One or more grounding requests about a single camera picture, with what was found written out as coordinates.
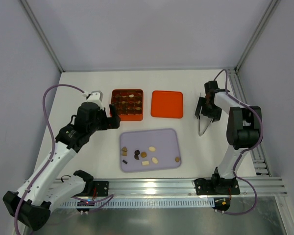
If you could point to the aluminium frame rail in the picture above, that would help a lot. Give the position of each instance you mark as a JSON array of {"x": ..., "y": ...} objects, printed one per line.
[{"x": 264, "y": 186}]

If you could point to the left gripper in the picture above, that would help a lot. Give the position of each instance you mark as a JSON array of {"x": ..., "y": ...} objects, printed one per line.
[{"x": 108, "y": 120}]

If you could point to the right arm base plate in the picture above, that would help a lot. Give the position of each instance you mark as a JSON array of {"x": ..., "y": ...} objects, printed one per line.
[{"x": 220, "y": 186}]

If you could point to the white swirl chocolate upper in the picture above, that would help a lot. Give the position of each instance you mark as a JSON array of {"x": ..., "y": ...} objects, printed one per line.
[{"x": 151, "y": 148}]

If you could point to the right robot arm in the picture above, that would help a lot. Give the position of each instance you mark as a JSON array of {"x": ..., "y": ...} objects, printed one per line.
[{"x": 244, "y": 132}]

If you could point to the right side aluminium rail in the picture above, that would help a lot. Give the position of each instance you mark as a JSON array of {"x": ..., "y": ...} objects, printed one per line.
[{"x": 257, "y": 154}]

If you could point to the tan ridged square chocolate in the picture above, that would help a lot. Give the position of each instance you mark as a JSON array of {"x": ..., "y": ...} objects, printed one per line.
[{"x": 143, "y": 154}]

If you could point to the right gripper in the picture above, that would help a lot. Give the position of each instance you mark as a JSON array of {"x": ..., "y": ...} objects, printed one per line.
[{"x": 208, "y": 112}]

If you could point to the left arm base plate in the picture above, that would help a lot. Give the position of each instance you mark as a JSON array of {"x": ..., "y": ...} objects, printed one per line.
[{"x": 98, "y": 189}]

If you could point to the orange tin lid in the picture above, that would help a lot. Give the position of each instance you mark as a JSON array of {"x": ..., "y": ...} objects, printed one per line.
[{"x": 167, "y": 104}]

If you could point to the white swirl chocolate lower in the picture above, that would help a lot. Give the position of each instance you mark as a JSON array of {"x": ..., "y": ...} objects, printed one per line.
[{"x": 154, "y": 160}]

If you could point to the orange chocolate tin box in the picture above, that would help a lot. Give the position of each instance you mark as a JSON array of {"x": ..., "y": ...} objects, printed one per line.
[{"x": 124, "y": 111}]

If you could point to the lavender plastic tray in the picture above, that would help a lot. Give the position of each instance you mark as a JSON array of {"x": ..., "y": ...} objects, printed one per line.
[{"x": 164, "y": 140}]

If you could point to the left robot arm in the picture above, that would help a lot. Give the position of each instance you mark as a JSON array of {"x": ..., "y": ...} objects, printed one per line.
[{"x": 33, "y": 203}]

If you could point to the metal serving tongs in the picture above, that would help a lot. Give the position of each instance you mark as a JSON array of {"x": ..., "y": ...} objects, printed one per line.
[{"x": 203, "y": 124}]

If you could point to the white swirl chocolate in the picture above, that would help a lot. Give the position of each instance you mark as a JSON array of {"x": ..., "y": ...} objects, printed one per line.
[
  {"x": 151, "y": 148},
  {"x": 154, "y": 160}
]

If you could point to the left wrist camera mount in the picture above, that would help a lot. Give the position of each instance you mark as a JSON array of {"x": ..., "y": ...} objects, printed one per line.
[{"x": 94, "y": 97}]

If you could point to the slotted cable duct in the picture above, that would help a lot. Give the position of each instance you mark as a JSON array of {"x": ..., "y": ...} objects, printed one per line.
[{"x": 142, "y": 203}]

